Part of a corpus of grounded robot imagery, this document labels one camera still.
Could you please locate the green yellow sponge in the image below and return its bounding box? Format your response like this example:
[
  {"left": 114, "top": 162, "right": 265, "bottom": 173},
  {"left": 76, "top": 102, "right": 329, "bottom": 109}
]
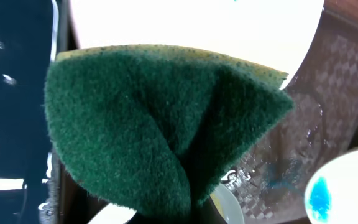
[{"left": 45, "top": 45, "right": 293, "bottom": 223}]

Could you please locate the white plate top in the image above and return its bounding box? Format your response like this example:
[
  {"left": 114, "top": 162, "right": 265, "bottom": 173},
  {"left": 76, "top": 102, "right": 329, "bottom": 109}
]
[{"left": 69, "top": 0, "right": 324, "bottom": 78}]

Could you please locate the white plate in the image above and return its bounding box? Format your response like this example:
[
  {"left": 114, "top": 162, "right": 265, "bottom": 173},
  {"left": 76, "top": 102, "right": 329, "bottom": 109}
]
[
  {"left": 69, "top": 0, "right": 324, "bottom": 78},
  {"left": 304, "top": 149, "right": 358, "bottom": 224}
]

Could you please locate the pale blue plate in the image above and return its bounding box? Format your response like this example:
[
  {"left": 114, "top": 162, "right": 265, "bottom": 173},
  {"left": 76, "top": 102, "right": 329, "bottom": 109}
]
[{"left": 88, "top": 184, "right": 244, "bottom": 224}]

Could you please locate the black water tray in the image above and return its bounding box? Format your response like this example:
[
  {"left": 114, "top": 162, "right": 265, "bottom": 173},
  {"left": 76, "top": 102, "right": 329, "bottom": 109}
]
[{"left": 0, "top": 0, "right": 60, "bottom": 224}]

